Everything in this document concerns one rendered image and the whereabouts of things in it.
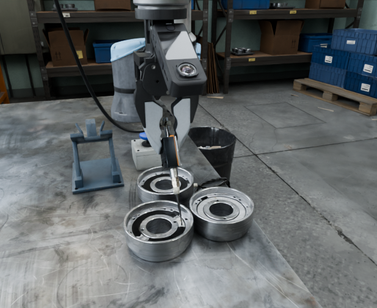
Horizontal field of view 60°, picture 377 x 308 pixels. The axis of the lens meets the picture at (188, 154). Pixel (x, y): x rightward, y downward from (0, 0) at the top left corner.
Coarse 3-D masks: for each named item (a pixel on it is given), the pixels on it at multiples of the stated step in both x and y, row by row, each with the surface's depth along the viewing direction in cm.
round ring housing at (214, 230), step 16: (208, 192) 58; (224, 192) 58; (240, 192) 57; (192, 208) 52; (208, 208) 54; (224, 208) 56; (208, 224) 50; (224, 224) 49; (240, 224) 50; (224, 240) 51
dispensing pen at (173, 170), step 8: (168, 128) 52; (168, 136) 52; (168, 144) 50; (168, 152) 49; (168, 160) 49; (176, 160) 50; (168, 168) 50; (176, 168) 51; (176, 176) 51; (176, 184) 50; (176, 192) 50
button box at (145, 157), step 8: (136, 144) 74; (144, 144) 73; (136, 152) 70; (144, 152) 71; (152, 152) 71; (136, 160) 71; (144, 160) 71; (152, 160) 72; (160, 160) 72; (136, 168) 72; (144, 168) 72
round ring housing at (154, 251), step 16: (144, 208) 54; (160, 208) 54; (176, 208) 54; (128, 224) 50; (144, 224) 50; (160, 224) 52; (176, 224) 50; (192, 224) 49; (128, 240) 47; (144, 240) 45; (176, 240) 46; (144, 256) 47; (160, 256) 46; (176, 256) 48
